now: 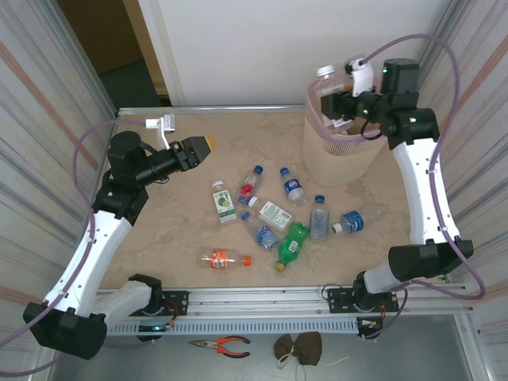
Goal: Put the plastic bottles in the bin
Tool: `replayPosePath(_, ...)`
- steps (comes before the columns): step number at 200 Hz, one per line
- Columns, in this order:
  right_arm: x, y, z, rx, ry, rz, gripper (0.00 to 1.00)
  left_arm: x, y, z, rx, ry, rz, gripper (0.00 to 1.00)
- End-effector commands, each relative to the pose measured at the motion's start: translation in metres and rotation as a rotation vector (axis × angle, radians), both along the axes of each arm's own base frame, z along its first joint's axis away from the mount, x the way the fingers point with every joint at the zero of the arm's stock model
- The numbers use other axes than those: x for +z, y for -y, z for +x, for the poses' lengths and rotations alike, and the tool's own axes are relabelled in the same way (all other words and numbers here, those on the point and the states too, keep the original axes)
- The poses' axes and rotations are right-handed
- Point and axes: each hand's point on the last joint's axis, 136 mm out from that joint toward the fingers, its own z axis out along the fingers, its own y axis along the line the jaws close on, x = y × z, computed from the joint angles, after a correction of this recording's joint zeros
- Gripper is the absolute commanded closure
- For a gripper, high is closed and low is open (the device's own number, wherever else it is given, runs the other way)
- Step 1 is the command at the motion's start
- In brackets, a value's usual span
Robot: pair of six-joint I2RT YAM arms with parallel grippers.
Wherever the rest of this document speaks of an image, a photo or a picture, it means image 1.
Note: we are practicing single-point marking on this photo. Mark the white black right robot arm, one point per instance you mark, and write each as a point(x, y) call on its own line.
point(424, 190)

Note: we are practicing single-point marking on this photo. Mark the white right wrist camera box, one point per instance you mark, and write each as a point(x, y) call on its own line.
point(363, 77)

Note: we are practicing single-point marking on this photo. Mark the clear bottle light blue label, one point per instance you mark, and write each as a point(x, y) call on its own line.
point(265, 236)

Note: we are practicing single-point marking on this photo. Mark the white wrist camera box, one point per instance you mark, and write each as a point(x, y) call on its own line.
point(164, 123)
point(363, 77)

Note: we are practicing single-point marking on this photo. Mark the aluminium table edge rail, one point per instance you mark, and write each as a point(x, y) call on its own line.
point(214, 110)

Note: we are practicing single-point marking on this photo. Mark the pink plastic bin liner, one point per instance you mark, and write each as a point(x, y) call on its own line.
point(313, 103)

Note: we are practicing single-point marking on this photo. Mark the long aluminium mounting rail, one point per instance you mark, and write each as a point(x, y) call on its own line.
point(258, 301)

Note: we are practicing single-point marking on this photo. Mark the clear bottle red flower label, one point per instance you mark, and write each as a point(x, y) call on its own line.
point(248, 188)

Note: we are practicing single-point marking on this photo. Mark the short Pepsi label bottle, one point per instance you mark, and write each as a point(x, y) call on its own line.
point(293, 187)

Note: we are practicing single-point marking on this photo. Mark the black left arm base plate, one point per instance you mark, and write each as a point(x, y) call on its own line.
point(178, 299)

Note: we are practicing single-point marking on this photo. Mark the clear water bottle blue cap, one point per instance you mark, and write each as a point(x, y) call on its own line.
point(319, 218)

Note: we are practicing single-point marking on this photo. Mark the lime label juice bottle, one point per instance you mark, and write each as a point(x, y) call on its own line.
point(224, 204)

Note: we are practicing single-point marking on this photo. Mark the grey metal shelf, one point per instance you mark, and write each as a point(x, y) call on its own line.
point(158, 365)

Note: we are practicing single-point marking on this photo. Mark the corrugated metal side panel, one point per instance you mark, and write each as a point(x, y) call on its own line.
point(488, 178)
point(39, 99)

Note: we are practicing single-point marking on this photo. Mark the beige plastic waste bin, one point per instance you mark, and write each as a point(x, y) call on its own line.
point(337, 162)

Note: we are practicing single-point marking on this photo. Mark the white green label square bottle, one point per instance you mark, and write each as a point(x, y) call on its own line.
point(274, 214)

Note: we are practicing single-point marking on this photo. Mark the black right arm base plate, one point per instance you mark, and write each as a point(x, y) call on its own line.
point(337, 295)

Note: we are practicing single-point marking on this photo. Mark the brown cloth bundle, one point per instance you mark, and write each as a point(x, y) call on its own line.
point(307, 347)

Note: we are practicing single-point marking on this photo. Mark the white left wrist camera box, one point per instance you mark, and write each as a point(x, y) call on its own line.
point(164, 123)

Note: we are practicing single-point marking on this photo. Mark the white door frame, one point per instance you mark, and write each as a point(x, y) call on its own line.
point(158, 47)

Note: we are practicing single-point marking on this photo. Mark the brown wooden door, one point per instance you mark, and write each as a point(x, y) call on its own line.
point(99, 31)

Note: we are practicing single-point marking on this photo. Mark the purple label white cap bottle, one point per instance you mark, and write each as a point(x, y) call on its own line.
point(329, 81)

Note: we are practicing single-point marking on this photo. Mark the black controller board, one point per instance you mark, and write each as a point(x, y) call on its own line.
point(363, 323)
point(147, 328)

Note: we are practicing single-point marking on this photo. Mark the aluminium side frame rail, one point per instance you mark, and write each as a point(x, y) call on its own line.
point(104, 158)

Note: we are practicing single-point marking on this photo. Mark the green bottle yellow cap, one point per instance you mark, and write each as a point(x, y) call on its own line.
point(291, 244)

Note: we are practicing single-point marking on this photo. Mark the orange label orange cap bottle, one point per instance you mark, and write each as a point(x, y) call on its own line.
point(222, 260)

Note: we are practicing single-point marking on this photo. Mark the blue label white cap bottle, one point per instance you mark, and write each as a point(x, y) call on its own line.
point(353, 222)

